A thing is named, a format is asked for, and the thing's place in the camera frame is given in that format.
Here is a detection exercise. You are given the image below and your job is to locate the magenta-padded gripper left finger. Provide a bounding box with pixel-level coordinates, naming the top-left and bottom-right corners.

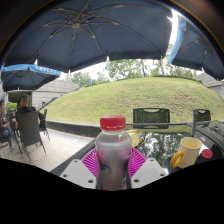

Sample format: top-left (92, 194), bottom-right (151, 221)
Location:
top-left (59, 147), bottom-right (101, 190)

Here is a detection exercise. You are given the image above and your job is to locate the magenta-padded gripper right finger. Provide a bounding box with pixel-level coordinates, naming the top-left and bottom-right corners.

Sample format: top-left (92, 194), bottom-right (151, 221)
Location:
top-left (129, 147), bottom-right (169, 190)

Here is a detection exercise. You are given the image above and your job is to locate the clear red-capped drink bottle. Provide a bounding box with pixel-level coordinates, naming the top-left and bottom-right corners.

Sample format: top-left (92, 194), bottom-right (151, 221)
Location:
top-left (94, 114), bottom-right (133, 192)

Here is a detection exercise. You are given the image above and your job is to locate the yellow snack wrapper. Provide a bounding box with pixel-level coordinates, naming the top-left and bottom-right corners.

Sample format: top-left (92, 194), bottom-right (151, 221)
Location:
top-left (125, 129), bottom-right (147, 148)

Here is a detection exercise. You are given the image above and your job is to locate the black mesh chair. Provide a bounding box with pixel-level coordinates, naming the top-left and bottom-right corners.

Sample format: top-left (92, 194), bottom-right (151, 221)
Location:
top-left (192, 108), bottom-right (212, 123)
top-left (132, 107), bottom-right (171, 130)

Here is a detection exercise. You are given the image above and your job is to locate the dark patio chair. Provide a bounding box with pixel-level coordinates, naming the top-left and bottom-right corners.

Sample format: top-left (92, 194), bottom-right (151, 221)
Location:
top-left (14, 109), bottom-right (48, 163)

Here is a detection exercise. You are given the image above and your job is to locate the navy umbrella with lettered rim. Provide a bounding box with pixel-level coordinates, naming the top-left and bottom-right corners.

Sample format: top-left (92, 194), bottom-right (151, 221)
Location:
top-left (0, 63), bottom-right (62, 93)

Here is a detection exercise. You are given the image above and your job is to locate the navy umbrella with blue flap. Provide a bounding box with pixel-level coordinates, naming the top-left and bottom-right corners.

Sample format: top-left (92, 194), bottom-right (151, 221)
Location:
top-left (168, 14), bottom-right (224, 81)

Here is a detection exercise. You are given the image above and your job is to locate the large navy patio umbrella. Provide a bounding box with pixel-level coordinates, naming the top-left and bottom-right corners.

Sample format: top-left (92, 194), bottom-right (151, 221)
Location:
top-left (1, 0), bottom-right (174, 74)

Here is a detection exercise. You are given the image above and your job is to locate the cream cup with yellow handle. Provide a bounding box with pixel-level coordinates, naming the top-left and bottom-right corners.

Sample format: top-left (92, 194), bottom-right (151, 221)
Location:
top-left (169, 136), bottom-right (203, 169)

